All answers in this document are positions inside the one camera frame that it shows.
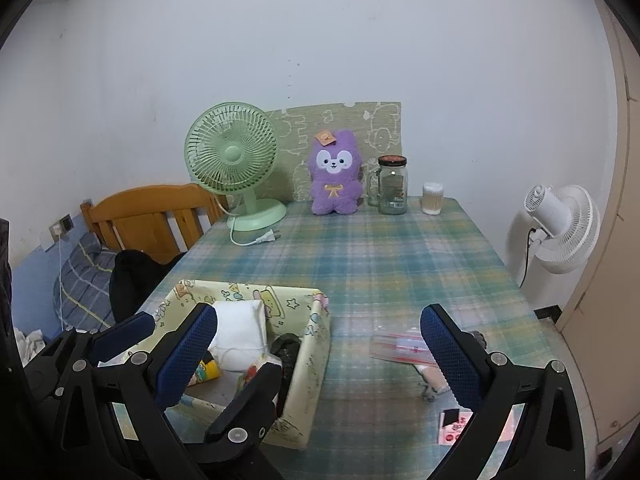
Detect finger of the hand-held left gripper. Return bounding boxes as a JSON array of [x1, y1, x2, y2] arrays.
[[182, 361, 285, 480], [90, 311, 156, 362]]

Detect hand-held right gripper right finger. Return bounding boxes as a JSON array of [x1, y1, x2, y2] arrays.
[[421, 304, 586, 480]]

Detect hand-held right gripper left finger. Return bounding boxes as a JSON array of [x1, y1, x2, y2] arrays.
[[50, 303, 218, 480]]

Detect yellow cartoon snack packet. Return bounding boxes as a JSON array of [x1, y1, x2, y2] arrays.
[[187, 352, 223, 386]]

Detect pink sock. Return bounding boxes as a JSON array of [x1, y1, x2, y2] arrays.
[[414, 362, 453, 402]]

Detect white orange printed pack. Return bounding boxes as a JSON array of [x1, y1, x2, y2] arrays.
[[235, 352, 281, 396]]

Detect clear zip bag red stripes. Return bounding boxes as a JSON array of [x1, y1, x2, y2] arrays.
[[370, 330, 436, 367]]

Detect yellow cartoon printed storage box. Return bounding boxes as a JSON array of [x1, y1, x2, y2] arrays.
[[112, 280, 331, 450]]

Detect white cloth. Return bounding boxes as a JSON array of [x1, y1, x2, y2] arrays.
[[207, 300, 268, 373]]

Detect black cloth bundle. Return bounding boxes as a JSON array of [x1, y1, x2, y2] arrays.
[[270, 332, 301, 413]]

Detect pink printed packet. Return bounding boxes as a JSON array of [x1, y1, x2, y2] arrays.
[[437, 405, 516, 446]]

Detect crumpled white dark clothes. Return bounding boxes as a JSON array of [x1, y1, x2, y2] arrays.
[[14, 327, 47, 366]]

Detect black jacket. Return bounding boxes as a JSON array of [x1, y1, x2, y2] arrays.
[[109, 249, 186, 323]]

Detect grey plaid pillow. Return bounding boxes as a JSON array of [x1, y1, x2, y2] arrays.
[[52, 232, 118, 331]]

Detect blue bed sheet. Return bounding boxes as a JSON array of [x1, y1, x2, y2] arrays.
[[10, 225, 116, 336]]

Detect cotton swab container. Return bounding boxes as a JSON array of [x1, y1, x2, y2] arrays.
[[421, 182, 445, 215]]

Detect white standing fan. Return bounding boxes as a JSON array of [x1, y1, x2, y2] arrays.
[[524, 184, 601, 276]]

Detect glass jar with dark lid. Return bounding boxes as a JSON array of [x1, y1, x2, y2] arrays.
[[367, 155, 410, 216]]

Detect beige door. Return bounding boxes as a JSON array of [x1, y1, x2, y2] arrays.
[[555, 0, 640, 461]]

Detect purple plush toy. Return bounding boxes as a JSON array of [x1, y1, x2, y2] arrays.
[[307, 130, 364, 216]]

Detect green desk fan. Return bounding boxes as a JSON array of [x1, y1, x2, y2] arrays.
[[183, 101, 288, 232]]

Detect olive printed cardboard board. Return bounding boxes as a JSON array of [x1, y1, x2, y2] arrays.
[[265, 101, 402, 203]]

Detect black fan cable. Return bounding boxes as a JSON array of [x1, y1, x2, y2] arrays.
[[517, 227, 538, 288]]

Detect white charger with cable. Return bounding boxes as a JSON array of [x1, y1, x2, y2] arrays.
[[49, 222, 68, 331]]

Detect green fan power cord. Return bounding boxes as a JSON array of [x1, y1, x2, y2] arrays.
[[229, 210, 281, 247]]

